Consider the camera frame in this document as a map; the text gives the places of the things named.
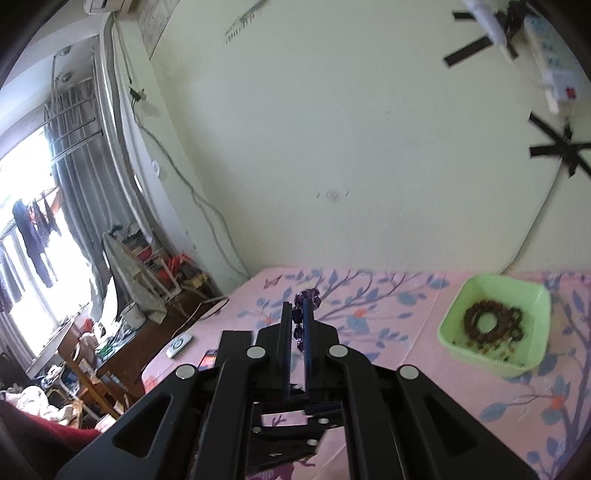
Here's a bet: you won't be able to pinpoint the brown wooden bead bracelet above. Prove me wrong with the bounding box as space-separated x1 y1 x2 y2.
462 299 509 345

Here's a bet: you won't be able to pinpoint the white power strip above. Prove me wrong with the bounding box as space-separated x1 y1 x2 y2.
523 15 579 117

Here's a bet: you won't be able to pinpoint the purple amethyst bead bracelet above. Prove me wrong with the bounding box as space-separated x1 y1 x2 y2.
291 287 323 355

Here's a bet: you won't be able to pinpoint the wooden desk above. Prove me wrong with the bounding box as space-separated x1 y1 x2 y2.
80 303 211 405

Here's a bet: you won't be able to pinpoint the grey curtain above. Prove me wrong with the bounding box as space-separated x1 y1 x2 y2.
44 78 151 305

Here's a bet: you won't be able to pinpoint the smartphone with lit screen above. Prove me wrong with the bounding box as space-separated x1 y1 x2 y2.
197 350 217 371

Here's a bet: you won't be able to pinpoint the white cable on wall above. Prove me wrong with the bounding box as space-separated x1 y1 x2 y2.
500 110 576 278

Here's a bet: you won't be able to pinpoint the dark brown bead bracelet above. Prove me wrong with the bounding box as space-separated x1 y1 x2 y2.
466 306 525 354

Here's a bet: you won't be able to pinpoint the white remote control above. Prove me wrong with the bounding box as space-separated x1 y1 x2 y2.
165 332 193 359

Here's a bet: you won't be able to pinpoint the pink floral bedsheet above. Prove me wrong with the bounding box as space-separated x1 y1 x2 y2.
140 267 591 480

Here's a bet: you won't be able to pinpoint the hanging dark clothes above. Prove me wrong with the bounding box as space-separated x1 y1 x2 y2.
12 196 61 288

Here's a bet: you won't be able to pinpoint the green plastic basket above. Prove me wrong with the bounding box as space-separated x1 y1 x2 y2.
438 274 551 378

